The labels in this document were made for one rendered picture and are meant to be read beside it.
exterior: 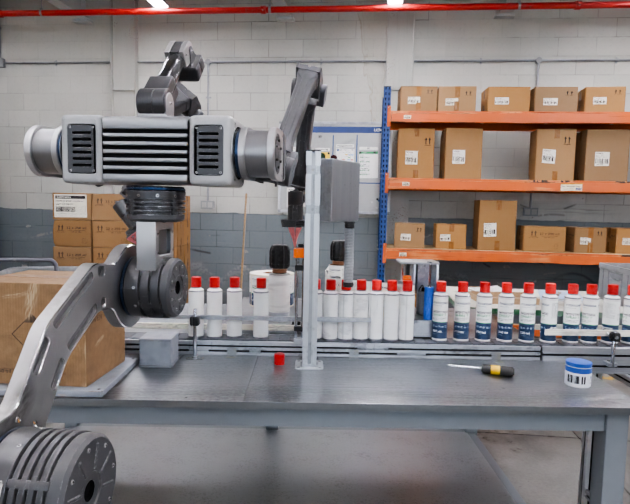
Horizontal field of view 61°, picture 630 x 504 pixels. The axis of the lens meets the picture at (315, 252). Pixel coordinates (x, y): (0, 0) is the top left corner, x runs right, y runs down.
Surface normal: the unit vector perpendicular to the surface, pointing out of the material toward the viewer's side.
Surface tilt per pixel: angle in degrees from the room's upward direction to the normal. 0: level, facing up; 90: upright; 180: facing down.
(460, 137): 90
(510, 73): 90
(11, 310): 90
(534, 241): 90
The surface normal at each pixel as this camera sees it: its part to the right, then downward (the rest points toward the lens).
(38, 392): 0.99, 0.03
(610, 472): 0.01, 0.09
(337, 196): 0.83, 0.07
